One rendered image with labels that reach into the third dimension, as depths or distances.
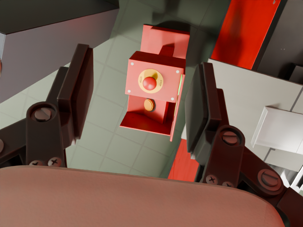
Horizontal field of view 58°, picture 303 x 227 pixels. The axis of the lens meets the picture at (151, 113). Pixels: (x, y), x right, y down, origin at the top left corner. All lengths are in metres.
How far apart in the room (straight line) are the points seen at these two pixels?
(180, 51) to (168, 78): 0.66
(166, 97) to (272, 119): 0.32
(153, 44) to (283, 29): 0.86
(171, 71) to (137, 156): 1.14
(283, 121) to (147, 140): 1.26
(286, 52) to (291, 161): 0.24
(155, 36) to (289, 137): 0.96
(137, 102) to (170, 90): 0.15
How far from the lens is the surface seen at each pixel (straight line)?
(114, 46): 1.60
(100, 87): 1.69
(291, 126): 0.61
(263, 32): 0.74
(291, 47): 0.70
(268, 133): 0.61
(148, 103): 0.87
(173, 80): 0.78
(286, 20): 0.68
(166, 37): 1.42
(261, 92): 0.57
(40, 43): 0.79
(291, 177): 0.70
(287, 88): 0.58
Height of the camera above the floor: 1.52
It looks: 65 degrees down
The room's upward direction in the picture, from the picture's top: 163 degrees counter-clockwise
